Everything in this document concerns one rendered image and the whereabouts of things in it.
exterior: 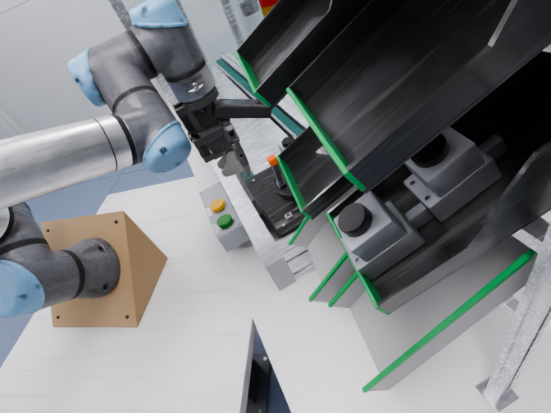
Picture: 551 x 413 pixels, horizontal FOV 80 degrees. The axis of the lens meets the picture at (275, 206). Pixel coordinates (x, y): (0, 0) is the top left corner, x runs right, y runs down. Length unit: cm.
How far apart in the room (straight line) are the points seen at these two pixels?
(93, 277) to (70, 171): 44
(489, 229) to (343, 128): 14
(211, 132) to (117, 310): 53
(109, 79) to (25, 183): 19
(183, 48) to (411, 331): 53
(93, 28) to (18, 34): 81
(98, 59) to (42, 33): 374
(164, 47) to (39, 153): 24
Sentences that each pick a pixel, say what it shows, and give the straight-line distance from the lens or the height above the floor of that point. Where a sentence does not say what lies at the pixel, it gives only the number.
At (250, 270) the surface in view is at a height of 86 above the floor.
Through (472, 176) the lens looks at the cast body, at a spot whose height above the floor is 127.
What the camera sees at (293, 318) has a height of 86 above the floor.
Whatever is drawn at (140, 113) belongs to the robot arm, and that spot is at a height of 133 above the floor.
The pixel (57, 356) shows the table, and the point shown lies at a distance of 105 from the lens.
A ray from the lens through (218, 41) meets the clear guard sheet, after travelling 202.
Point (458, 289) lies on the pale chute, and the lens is 44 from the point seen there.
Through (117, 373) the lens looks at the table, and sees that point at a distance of 89.
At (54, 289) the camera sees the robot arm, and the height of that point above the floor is 107.
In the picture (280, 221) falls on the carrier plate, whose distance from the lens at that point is 74.
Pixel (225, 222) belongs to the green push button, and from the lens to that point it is 80.
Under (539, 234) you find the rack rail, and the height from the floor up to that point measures 123.
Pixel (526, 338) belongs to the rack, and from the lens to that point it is 44.
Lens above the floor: 149
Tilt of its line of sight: 42 degrees down
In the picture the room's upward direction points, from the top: 25 degrees counter-clockwise
